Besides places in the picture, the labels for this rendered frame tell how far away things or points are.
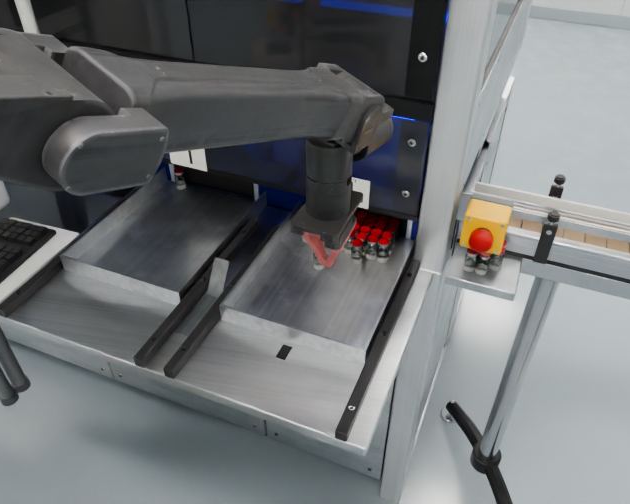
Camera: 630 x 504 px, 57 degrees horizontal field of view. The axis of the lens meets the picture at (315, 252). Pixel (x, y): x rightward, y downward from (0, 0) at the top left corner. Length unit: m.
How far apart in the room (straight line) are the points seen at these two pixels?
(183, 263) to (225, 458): 0.89
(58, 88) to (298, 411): 0.65
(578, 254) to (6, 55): 1.01
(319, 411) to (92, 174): 0.62
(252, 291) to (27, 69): 0.77
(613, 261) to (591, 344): 1.20
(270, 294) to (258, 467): 0.90
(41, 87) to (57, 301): 0.83
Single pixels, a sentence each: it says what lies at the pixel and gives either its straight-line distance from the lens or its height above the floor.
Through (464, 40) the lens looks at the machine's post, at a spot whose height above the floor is 1.31.
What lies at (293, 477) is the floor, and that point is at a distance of 1.83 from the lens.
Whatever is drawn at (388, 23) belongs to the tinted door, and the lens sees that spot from 0.92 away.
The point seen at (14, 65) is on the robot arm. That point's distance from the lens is 0.33.
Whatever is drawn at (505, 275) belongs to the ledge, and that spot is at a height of 0.88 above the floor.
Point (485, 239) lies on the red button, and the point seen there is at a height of 1.01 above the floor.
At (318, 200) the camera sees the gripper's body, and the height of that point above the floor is 1.20.
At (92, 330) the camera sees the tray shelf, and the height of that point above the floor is 0.88.
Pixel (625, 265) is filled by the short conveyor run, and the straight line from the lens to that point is 1.18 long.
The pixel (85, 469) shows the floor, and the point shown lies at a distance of 1.97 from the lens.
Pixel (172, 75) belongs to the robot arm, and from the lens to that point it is 0.41.
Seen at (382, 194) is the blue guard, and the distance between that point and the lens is 1.04.
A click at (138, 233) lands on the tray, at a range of 1.23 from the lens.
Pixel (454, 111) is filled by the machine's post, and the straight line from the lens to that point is 0.93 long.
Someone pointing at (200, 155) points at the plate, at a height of 1.02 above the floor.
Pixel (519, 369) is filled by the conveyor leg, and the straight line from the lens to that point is 1.45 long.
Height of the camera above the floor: 1.60
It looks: 40 degrees down
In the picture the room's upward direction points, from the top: straight up
